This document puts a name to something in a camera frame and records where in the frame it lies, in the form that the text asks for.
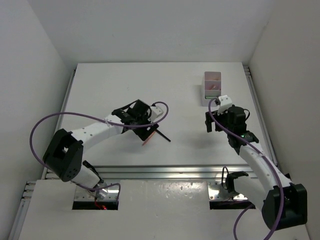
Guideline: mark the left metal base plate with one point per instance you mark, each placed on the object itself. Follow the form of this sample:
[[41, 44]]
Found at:
[[110, 193]]

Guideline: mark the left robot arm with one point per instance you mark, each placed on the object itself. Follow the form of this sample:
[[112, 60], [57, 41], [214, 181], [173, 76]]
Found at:
[[64, 155]]

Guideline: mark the green tube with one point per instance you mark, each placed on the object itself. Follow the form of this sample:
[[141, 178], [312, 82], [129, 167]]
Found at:
[[211, 96]]

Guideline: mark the aluminium front rail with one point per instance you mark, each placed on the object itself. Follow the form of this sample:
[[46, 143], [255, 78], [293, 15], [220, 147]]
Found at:
[[179, 172]]

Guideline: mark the rose gold brush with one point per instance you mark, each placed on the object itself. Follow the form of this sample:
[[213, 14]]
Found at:
[[148, 138]]

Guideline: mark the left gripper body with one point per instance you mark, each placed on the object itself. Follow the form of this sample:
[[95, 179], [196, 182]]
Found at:
[[143, 132]]

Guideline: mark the metal base plate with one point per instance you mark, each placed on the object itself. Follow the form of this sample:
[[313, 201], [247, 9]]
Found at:
[[110, 193], [217, 193]]

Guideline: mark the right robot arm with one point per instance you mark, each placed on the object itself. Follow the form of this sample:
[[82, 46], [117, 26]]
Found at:
[[282, 203]]

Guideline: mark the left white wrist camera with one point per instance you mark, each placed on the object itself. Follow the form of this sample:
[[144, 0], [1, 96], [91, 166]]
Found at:
[[156, 112]]

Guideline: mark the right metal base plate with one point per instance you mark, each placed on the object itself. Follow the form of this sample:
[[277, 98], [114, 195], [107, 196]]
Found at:
[[217, 193]]

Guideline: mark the black powder brush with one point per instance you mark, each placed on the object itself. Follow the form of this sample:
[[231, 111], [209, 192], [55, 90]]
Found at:
[[162, 135]]

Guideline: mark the clear acrylic organizer box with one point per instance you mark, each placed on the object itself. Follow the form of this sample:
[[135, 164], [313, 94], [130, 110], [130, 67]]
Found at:
[[204, 101]]

